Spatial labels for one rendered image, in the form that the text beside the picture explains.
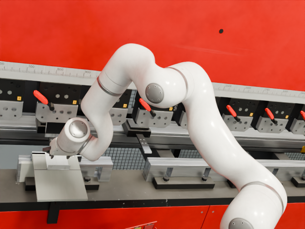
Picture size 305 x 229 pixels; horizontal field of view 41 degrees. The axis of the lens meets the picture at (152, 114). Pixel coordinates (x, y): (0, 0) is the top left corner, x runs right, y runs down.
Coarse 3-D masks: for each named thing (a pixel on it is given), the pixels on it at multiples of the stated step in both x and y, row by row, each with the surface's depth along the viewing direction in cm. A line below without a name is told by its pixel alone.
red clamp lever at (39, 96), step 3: (36, 90) 146; (36, 93) 144; (39, 93) 146; (36, 96) 145; (39, 96) 145; (42, 96) 146; (39, 99) 146; (42, 99) 146; (45, 99) 147; (42, 102) 147; (45, 102) 147; (48, 102) 149; (51, 102) 152; (48, 105) 149; (51, 105) 149; (51, 108) 149
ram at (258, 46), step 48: (0, 0) 129; (48, 0) 134; (96, 0) 138; (144, 0) 143; (192, 0) 149; (240, 0) 155; (288, 0) 161; (0, 48) 137; (48, 48) 142; (96, 48) 147; (192, 48) 159; (240, 48) 166; (288, 48) 173; (240, 96) 178
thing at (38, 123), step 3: (36, 120) 186; (36, 123) 185; (39, 123) 182; (42, 123) 181; (45, 123) 181; (36, 126) 185; (39, 126) 180; (42, 126) 181; (45, 126) 181; (39, 129) 181; (42, 129) 181; (39, 132) 182; (42, 132) 182; (51, 138) 177
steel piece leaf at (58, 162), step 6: (48, 156) 166; (54, 156) 167; (60, 156) 168; (48, 162) 163; (54, 162) 164; (60, 162) 164; (66, 162) 165; (48, 168) 159; (54, 168) 160; (60, 168) 160; (66, 168) 161
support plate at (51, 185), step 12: (36, 156) 164; (72, 156) 170; (36, 168) 158; (72, 168) 163; (36, 180) 152; (48, 180) 153; (60, 180) 155; (72, 180) 157; (36, 192) 146; (48, 192) 148; (60, 192) 149; (72, 192) 151; (84, 192) 152
